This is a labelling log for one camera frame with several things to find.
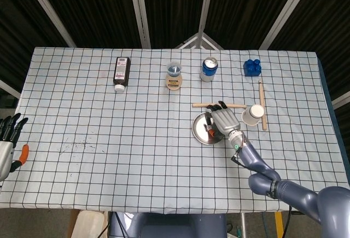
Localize white plastic jug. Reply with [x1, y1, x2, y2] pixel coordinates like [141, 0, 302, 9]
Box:
[71, 210, 104, 238]

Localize metal table leg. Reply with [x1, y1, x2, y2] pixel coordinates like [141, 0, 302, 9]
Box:
[240, 212, 247, 238]

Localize dark brown bottle white cap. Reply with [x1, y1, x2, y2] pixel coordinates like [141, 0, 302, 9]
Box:
[112, 56, 131, 94]

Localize checkered light blue tablecloth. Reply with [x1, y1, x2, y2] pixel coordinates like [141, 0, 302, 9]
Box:
[0, 47, 346, 213]

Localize grey-blue robot torso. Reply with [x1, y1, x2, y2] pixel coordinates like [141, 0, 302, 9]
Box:
[108, 212, 228, 238]

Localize wooden drumstick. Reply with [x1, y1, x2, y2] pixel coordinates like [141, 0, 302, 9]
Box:
[258, 79, 267, 131]
[192, 103, 248, 109]

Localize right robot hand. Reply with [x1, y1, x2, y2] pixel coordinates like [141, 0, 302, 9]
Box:
[206, 100, 242, 137]

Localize white triangular metal frame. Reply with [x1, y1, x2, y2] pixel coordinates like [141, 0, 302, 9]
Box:
[174, 32, 224, 50]

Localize small jar with clear lid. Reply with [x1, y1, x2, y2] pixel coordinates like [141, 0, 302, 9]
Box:
[165, 62, 183, 91]

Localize round metal plate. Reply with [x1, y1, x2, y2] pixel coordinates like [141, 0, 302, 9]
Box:
[191, 112, 226, 146]

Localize blue toy building brick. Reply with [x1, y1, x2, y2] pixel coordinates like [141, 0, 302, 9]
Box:
[243, 59, 263, 78]

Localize teal cable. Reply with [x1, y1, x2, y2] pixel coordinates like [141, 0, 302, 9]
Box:
[261, 212, 270, 238]

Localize white metal frame beam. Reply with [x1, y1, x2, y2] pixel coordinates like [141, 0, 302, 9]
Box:
[259, 0, 313, 50]
[197, 0, 216, 35]
[21, 0, 77, 48]
[331, 91, 350, 110]
[127, 0, 151, 49]
[0, 78, 22, 99]

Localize white paper cup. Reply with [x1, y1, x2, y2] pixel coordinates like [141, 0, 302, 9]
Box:
[241, 104, 265, 127]

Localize blue and silver soda can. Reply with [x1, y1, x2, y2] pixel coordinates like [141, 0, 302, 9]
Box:
[200, 57, 219, 83]

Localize dark blue table undercloth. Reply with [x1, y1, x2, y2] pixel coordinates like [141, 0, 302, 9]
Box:
[317, 53, 346, 147]

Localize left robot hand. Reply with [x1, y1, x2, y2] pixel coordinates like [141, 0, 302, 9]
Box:
[0, 113, 30, 182]

